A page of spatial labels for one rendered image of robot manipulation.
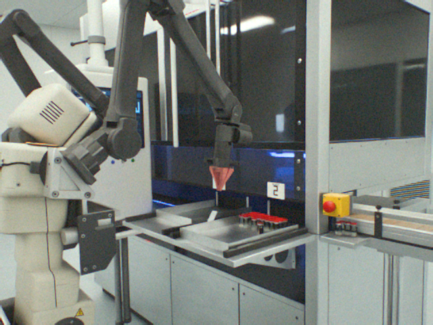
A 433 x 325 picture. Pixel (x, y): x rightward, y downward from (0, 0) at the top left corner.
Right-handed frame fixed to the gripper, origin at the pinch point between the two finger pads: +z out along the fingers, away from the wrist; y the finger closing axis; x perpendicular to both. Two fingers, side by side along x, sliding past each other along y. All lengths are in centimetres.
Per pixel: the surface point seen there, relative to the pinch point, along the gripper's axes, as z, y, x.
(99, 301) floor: 100, 49, 177
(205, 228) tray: 16.6, 12.6, 19.8
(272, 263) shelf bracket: 25.6, 28.6, -1.0
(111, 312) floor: 100, 49, 154
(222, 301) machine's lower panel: 55, 45, 40
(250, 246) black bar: 17.2, 8.4, -8.0
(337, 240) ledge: 14.0, 38.3, -20.0
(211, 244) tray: 18.2, 1.3, 2.5
